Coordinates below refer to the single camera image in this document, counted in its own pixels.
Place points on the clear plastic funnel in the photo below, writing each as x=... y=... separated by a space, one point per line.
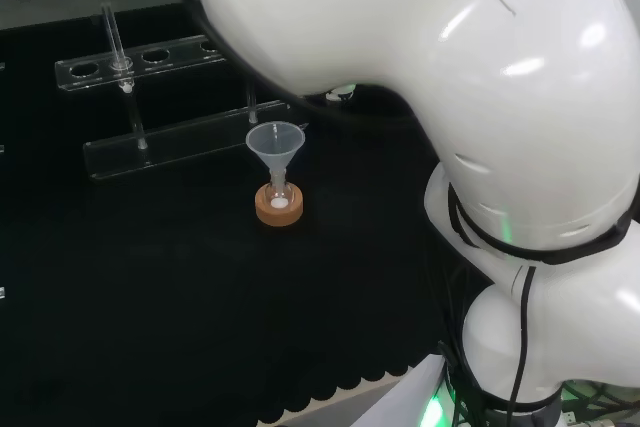
x=275 y=143

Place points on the clear funnel stand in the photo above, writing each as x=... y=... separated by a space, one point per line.
x=165 y=144

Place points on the small round-bottom flask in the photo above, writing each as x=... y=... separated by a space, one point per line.
x=278 y=197

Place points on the black bench cloth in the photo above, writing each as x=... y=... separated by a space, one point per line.
x=150 y=272

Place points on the clear glass tube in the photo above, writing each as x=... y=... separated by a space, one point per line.
x=113 y=34

